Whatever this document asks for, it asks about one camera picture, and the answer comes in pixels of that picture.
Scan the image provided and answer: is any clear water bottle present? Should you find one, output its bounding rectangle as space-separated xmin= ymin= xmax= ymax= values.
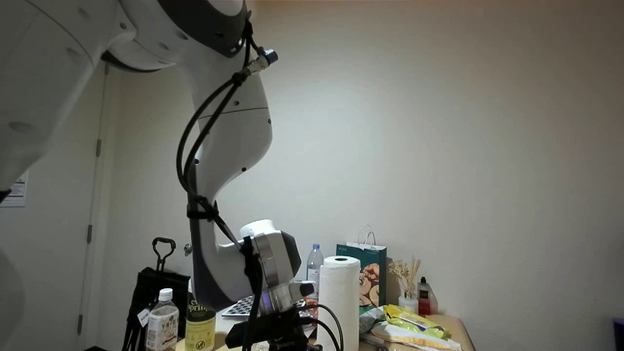
xmin=305 ymin=242 xmax=326 ymax=289

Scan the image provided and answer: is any wooden reed sticks jar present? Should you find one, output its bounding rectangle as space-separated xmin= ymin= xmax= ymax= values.
xmin=389 ymin=256 xmax=426 ymax=314

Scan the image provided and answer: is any small red bottle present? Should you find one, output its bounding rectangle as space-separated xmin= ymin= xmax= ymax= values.
xmin=416 ymin=275 xmax=435 ymax=318

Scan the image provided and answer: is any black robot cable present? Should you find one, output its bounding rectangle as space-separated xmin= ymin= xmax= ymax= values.
xmin=174 ymin=32 xmax=348 ymax=351

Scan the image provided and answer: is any white door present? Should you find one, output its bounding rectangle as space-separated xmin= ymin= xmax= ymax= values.
xmin=0 ymin=63 xmax=110 ymax=351

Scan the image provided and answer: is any yellow green package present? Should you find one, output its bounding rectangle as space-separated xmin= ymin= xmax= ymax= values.
xmin=379 ymin=303 xmax=455 ymax=344

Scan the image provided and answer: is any yellow canister with white lid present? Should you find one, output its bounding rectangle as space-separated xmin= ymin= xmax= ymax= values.
xmin=184 ymin=301 xmax=219 ymax=351

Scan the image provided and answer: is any white paper towel roll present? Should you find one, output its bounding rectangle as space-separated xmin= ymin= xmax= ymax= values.
xmin=316 ymin=254 xmax=363 ymax=351

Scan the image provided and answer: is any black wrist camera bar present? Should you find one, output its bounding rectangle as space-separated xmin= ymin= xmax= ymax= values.
xmin=225 ymin=308 xmax=309 ymax=347

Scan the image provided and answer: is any teal gift bag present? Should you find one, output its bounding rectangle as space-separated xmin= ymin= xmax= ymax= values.
xmin=334 ymin=230 xmax=391 ymax=310

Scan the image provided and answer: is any small clear bottle white cap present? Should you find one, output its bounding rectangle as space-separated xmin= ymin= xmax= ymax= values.
xmin=143 ymin=287 xmax=182 ymax=351

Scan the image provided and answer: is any black bag with handle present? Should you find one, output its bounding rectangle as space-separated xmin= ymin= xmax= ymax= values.
xmin=121 ymin=236 xmax=194 ymax=351

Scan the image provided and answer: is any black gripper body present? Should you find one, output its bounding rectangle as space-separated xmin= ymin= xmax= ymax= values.
xmin=248 ymin=328 xmax=316 ymax=351

